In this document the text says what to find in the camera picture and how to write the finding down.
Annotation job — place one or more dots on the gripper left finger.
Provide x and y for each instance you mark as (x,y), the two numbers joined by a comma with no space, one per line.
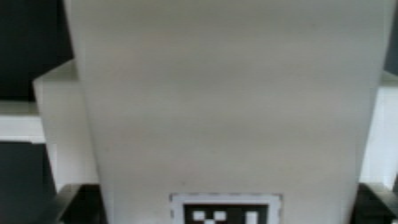
(74,207)

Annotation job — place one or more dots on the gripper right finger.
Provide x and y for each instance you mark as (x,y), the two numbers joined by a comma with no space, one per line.
(375,206)

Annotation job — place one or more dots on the white cabinet top block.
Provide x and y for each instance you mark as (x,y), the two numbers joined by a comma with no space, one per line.
(229,86)

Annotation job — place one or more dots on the white cabinet body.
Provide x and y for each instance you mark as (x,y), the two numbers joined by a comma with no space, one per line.
(67,138)

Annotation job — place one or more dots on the white U-shaped obstacle frame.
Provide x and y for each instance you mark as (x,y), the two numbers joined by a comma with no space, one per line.
(19,122)

